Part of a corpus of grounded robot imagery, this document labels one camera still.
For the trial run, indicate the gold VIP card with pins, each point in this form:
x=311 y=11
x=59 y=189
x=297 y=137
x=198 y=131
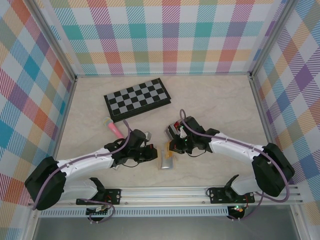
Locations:
x=170 y=155

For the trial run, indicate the beige card holder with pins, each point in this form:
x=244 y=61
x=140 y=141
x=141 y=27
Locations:
x=165 y=165

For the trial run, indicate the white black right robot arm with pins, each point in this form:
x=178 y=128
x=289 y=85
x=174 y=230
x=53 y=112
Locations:
x=232 y=150

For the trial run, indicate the pink toy microphone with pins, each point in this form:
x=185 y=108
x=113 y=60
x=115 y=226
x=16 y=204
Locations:
x=113 y=128

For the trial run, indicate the black grey chessboard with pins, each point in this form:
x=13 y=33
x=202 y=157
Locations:
x=137 y=98

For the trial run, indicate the small circuit board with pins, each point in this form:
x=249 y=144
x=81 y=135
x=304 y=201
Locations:
x=97 y=211
x=237 y=209

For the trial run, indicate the grey metal panel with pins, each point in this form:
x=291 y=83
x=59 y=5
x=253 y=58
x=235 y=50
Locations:
x=162 y=228

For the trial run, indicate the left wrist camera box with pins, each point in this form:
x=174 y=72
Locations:
x=148 y=136

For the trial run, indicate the aluminium mounting rail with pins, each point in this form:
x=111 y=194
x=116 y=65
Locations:
x=162 y=195

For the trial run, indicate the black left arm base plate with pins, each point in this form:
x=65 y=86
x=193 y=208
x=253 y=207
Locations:
x=113 y=196

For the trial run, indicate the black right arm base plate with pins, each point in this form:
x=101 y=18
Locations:
x=216 y=195

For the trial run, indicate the aluminium frame bar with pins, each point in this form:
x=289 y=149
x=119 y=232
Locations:
x=162 y=74
x=66 y=112
x=262 y=112

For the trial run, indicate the aluminium frame post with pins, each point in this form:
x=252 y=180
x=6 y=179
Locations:
x=272 y=37
x=52 y=42

